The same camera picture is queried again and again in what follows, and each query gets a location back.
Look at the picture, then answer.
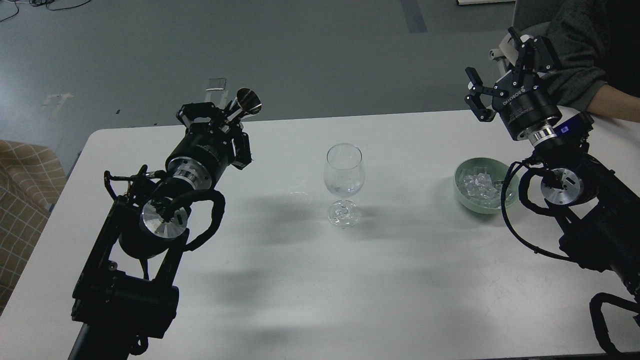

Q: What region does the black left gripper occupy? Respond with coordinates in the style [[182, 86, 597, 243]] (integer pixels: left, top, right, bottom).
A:
[[165, 102, 253, 191]]

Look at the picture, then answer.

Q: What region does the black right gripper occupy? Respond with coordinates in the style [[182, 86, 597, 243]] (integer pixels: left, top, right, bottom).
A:
[[464, 27, 562, 141]]

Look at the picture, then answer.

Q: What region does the steel cocktail jigger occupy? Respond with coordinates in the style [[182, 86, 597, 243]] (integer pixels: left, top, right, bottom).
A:
[[222, 88, 263, 128]]

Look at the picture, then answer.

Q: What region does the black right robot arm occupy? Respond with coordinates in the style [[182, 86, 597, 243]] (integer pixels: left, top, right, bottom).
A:
[[465, 27, 640, 360]]

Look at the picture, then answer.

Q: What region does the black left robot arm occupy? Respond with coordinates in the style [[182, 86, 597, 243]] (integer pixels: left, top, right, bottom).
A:
[[68, 88, 262, 360]]

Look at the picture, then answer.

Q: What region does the clear wine glass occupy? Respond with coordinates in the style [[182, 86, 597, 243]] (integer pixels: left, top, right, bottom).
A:
[[323, 142, 366, 229]]

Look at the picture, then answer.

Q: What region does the white chair part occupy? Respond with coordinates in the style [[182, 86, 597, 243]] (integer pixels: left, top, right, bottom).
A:
[[488, 34, 520, 76]]

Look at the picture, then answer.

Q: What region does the person in grey sweater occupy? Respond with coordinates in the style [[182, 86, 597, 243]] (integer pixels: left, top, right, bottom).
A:
[[543, 0, 640, 123]]

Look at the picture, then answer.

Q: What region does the beige checked cloth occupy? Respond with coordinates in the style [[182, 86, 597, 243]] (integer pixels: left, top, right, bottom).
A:
[[0, 139, 67, 312]]

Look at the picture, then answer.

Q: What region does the black floor cable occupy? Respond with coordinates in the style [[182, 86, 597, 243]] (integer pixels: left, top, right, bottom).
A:
[[0, 0, 92, 22]]

